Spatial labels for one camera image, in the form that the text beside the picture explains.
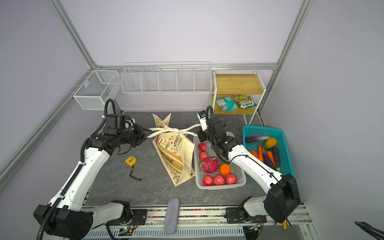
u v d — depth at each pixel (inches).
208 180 31.7
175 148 31.0
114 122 21.4
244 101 39.7
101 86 39.7
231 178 31.8
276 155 35.6
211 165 32.7
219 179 31.7
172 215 28.5
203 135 27.4
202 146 36.9
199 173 33.2
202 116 26.3
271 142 37.6
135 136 25.6
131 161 36.0
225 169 33.3
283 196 15.7
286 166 32.2
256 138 38.9
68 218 14.4
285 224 27.9
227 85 35.1
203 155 35.7
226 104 39.0
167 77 38.2
